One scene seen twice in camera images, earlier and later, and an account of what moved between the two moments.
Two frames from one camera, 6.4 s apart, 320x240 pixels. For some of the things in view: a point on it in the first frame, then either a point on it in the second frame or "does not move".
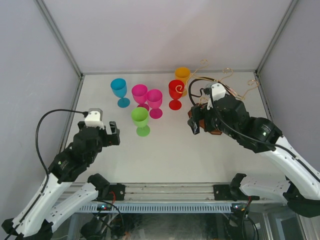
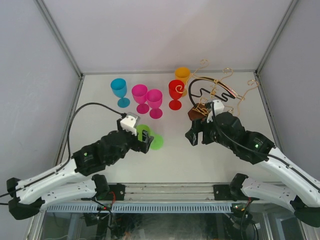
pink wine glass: x=139 y=91 does not move
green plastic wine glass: x=140 y=117 -> x=157 y=142
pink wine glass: x=154 y=97 does not move
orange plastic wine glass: x=183 y=74 does not move
